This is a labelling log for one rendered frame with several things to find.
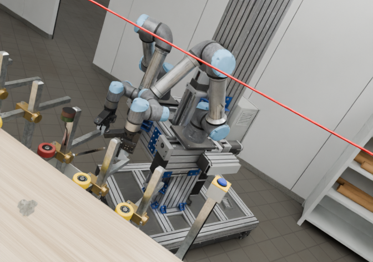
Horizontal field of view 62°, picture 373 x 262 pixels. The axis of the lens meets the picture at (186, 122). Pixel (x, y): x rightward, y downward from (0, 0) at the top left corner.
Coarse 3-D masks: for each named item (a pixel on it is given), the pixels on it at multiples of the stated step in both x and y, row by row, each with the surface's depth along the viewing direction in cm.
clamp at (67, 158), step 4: (56, 144) 159; (60, 144) 160; (56, 148) 157; (60, 148) 158; (60, 152) 156; (56, 156) 157; (60, 156) 156; (64, 156) 155; (68, 156) 156; (72, 156) 157; (60, 160) 157; (64, 160) 155; (68, 160) 156
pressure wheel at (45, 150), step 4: (40, 144) 149; (44, 144) 150; (48, 144) 151; (52, 144) 153; (40, 148) 147; (44, 148) 149; (48, 148) 149; (52, 148) 151; (40, 152) 146; (44, 152) 146; (48, 152) 147; (52, 152) 148; (44, 156) 147; (48, 156) 148; (52, 156) 150
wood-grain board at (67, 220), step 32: (0, 128) 149; (0, 160) 132; (32, 160) 139; (0, 192) 119; (32, 192) 125; (64, 192) 131; (0, 224) 108; (32, 224) 113; (64, 224) 118; (96, 224) 124; (128, 224) 130; (0, 256) 99; (32, 256) 103; (64, 256) 107; (96, 256) 112; (128, 256) 117; (160, 256) 123
